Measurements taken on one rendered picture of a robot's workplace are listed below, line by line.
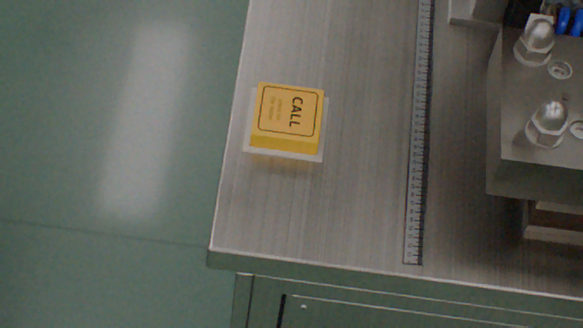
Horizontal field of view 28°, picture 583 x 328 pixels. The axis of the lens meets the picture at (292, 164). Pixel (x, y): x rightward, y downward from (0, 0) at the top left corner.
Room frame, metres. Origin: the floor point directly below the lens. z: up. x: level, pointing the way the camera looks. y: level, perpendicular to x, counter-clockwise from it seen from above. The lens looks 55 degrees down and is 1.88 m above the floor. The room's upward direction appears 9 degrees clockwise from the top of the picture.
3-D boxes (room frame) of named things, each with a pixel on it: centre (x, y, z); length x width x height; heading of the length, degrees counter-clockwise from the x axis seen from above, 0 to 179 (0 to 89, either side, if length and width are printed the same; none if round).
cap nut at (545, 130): (0.67, -0.22, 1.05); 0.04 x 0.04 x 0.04
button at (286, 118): (0.72, 0.01, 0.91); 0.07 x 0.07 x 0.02; 2
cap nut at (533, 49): (0.76, -0.21, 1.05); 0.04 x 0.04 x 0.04
